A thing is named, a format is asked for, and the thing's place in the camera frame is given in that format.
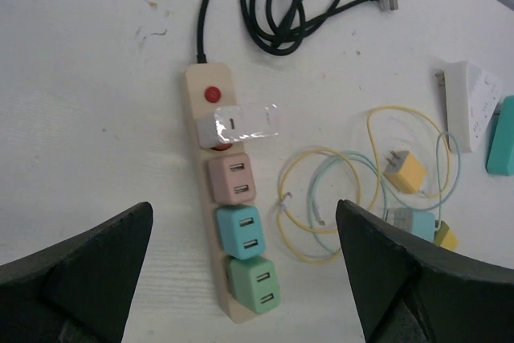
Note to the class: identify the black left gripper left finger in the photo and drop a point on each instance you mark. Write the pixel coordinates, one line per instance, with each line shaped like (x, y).
(78, 290)

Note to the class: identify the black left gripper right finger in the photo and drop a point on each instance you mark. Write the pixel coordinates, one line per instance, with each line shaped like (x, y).
(409, 290)

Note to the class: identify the yellow cube charger front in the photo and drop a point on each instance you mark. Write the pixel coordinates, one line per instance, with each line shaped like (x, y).
(444, 237)

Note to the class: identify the yellow cube charger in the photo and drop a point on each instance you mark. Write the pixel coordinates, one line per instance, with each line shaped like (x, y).
(405, 172)
(444, 237)

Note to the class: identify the light blue usb charger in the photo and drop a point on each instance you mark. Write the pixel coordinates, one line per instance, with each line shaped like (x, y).
(417, 222)

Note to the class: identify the green cube charger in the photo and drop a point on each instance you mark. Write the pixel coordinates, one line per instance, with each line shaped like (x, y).
(254, 283)

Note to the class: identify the teal power strip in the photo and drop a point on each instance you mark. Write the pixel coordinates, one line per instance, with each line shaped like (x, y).
(500, 157)

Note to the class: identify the teal cube charger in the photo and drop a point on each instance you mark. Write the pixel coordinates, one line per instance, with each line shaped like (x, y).
(240, 231)

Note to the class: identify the pink cube charger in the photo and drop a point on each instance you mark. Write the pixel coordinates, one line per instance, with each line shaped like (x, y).
(231, 179)

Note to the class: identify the white triangular power strip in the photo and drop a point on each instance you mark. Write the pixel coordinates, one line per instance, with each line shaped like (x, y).
(472, 95)

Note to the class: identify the white charger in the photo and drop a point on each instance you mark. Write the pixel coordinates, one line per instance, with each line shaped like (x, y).
(236, 123)

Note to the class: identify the beige power strip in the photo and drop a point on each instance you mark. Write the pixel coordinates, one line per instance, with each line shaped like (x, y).
(207, 87)

